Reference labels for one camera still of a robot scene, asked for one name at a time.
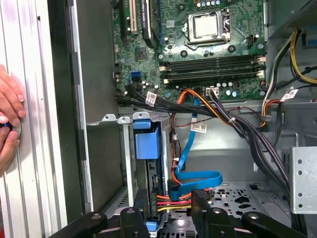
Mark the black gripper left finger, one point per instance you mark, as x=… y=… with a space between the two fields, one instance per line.
x=133 y=223

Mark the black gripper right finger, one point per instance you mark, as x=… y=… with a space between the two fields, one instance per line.
x=210 y=223

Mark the hard disk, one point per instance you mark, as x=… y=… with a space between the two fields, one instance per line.
x=147 y=146

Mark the metal disk bay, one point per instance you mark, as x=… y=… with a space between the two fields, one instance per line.
x=128 y=148

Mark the person's bare hand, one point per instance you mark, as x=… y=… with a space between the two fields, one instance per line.
x=12 y=99

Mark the metal drive cage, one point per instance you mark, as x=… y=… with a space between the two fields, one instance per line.
x=304 y=178

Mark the green motherboard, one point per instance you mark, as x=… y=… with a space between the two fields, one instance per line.
x=148 y=79

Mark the black RAM slot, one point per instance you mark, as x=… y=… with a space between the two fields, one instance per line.
x=213 y=77
x=213 y=63

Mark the black open PC case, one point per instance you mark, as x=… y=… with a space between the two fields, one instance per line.
x=99 y=74

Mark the CPU socket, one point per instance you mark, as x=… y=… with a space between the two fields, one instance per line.
x=226 y=27

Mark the metal socket cover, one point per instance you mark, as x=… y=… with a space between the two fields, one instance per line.
x=191 y=27

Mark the silver CPU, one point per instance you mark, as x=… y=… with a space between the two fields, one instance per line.
x=206 y=26

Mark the blue expansion slot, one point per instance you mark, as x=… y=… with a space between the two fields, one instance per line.
x=160 y=24

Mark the black expansion slot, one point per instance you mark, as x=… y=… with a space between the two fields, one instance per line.
x=124 y=22

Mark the white expansion slot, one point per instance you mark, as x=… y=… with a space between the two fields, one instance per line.
x=134 y=17

